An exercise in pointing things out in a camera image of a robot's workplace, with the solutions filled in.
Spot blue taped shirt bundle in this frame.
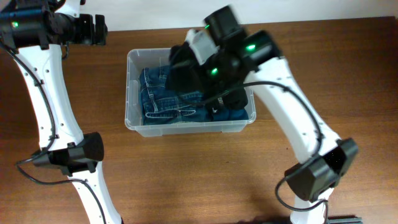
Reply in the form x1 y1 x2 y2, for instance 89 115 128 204
211 108 248 122

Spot black taped clothing bundle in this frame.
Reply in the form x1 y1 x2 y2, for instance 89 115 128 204
206 88 248 122

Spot black cloth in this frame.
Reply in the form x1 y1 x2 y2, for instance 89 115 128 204
166 42 204 93

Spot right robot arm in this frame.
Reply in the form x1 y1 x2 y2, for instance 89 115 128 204
204 6 362 223

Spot clear plastic storage bin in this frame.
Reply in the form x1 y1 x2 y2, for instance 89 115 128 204
124 48 256 138

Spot dark blue jeans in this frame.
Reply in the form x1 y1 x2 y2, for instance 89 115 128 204
139 65 212 125

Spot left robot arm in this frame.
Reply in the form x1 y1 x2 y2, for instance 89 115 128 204
1 1 123 223

